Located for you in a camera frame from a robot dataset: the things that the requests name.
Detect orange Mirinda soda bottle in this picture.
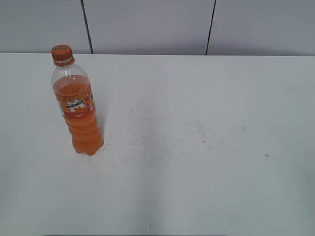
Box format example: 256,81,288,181
52,57,104,155

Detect orange bottle cap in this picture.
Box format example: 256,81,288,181
51,44,73,61

